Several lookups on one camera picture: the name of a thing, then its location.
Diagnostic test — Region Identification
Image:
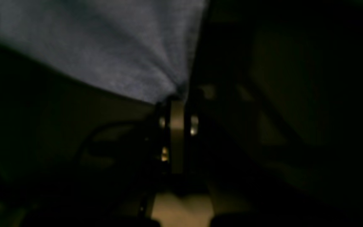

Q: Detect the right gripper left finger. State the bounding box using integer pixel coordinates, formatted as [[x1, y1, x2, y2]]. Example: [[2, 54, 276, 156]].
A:
[[137, 96, 178, 219]]

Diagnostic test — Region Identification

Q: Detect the blue-grey t-shirt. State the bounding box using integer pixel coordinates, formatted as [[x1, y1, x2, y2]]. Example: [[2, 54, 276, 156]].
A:
[[0, 0, 209, 104]]

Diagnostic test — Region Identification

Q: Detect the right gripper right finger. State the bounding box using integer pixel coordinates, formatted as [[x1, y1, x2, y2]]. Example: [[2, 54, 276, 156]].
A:
[[179, 91, 217, 196]]

